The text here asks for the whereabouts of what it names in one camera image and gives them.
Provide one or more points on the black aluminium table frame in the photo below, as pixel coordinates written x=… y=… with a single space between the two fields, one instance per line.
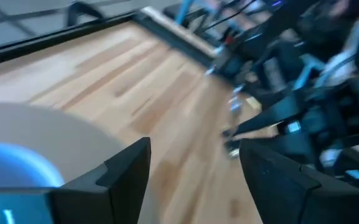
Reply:
x=42 y=42

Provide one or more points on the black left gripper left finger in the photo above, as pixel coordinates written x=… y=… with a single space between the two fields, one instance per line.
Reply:
x=120 y=193

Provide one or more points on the silver metal spoon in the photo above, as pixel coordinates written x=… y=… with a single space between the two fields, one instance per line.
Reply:
x=235 y=105

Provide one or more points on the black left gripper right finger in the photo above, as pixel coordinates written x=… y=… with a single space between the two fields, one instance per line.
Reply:
x=285 y=196

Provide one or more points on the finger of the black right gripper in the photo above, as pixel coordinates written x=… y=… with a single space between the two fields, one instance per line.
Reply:
x=278 y=115
x=285 y=146

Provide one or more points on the round ceramic bowl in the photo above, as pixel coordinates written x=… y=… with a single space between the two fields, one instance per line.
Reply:
x=11 y=168

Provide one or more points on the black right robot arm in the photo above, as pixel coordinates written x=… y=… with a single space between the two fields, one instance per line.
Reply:
x=331 y=46

